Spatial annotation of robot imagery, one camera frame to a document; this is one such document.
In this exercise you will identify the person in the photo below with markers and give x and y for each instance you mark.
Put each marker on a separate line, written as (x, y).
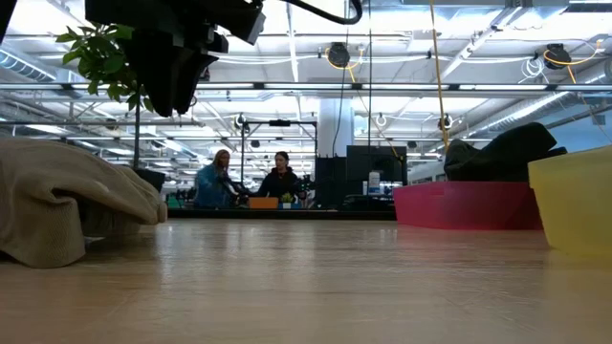
(210, 184)
(279, 181)

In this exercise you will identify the white bottle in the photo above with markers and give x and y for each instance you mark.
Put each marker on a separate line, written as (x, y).
(374, 184)

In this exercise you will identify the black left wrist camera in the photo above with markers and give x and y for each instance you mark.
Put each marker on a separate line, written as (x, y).
(241, 21)

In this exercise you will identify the pink plastic tray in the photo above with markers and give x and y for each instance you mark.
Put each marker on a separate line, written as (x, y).
(454, 205)

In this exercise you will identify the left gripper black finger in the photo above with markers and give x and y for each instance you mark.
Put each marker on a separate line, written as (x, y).
(186, 71)
(155, 76)

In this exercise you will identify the blue box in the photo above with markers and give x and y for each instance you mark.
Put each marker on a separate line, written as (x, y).
(295, 206)

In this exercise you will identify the orange box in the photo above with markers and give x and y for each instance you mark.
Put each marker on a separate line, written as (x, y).
(263, 203)

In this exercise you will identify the small potted plant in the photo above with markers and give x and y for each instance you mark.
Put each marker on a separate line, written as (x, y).
(287, 198)

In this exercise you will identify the green leafy plant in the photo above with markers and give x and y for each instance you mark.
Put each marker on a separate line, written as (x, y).
(102, 62)

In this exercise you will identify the black cap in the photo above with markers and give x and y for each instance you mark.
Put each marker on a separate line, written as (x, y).
(461, 162)
(516, 153)

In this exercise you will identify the black camera stand frame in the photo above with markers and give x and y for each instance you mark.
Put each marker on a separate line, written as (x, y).
(279, 122)

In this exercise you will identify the beige cap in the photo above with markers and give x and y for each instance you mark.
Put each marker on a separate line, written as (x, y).
(48, 191)

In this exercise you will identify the yellow plastic tray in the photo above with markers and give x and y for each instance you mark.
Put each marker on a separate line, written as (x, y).
(574, 200)

